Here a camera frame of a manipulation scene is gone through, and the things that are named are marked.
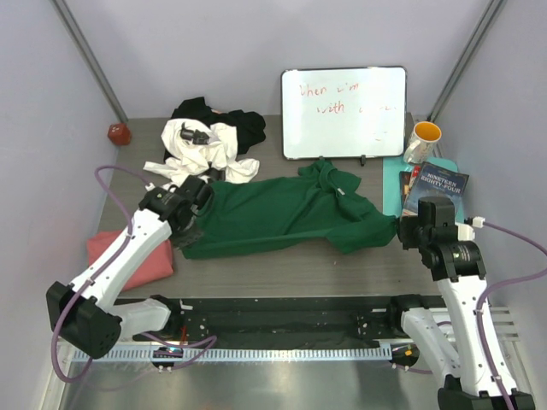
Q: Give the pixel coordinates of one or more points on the white dry-erase board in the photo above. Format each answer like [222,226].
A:
[349,112]

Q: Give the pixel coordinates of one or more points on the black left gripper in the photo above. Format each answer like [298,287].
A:
[187,240]

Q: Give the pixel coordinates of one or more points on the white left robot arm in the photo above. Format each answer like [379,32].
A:
[84,312]

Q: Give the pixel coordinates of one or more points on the Nineteen Eighty-Four book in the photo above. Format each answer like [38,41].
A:
[434,180]

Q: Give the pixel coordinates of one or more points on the black t-shirt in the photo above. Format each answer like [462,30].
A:
[250,126]

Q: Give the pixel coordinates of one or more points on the green t-shirt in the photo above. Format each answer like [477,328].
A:
[320,202]

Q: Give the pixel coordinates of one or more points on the white t-shirt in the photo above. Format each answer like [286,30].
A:
[186,158]

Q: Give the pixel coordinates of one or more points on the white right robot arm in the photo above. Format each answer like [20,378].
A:
[470,369]

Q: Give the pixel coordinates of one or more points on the folded pink t-shirt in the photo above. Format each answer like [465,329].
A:
[158,265]

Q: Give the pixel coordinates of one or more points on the white mug orange inside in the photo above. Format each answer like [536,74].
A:
[422,141]

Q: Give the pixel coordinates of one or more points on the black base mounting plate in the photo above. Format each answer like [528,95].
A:
[286,322]

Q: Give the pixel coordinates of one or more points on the small red cube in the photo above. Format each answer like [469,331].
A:
[119,134]

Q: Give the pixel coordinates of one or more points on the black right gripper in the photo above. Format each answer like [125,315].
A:
[404,231]

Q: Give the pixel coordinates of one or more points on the teal plastic mat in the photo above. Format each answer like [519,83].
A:
[392,166]

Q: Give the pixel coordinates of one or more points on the white slotted cable duct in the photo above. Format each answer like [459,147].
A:
[160,354]

